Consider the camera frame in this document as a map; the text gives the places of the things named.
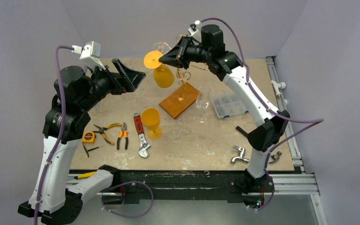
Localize yellow tape measure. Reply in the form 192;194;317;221
82;131;96;144

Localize chrome faucet tap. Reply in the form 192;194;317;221
231;145;250;163

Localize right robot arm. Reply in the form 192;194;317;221
158;24;290;194

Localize red adjustable wrench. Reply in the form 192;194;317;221
133;112;151;158

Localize yellow wine glass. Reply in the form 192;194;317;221
143;50;174;89
141;108;162;140

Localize clear wine glass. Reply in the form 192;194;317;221
153;41;172;54
193;85;210;124

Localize black table front rail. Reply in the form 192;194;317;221
68;169;275;206

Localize wooden rack base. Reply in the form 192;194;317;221
159;82;199;119

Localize clear plastic screw box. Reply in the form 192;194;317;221
210;92;249;119

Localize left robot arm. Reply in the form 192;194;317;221
18;59;146;225

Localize yellow handled screwdriver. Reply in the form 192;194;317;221
67;171;96;180

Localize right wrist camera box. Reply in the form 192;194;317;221
188;20;202;42

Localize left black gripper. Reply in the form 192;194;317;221
79;58;145;111

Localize yellow long nose pliers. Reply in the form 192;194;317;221
93;123;122;145

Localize orange black pliers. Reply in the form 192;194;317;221
116;122;128;150

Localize small black hex key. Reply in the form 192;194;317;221
82;144;103;158

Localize aluminium frame rail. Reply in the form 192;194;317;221
266;57;319;195

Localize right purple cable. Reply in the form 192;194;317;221
200;17;324;174

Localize white pipe tee fitting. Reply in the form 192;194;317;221
270;80;286;98

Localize black handled hammer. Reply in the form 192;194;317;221
235;126;282;164

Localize gold wire wine glass rack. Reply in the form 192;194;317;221
157;34;213;90

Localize purple loop cable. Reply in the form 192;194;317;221
101;181;154;219

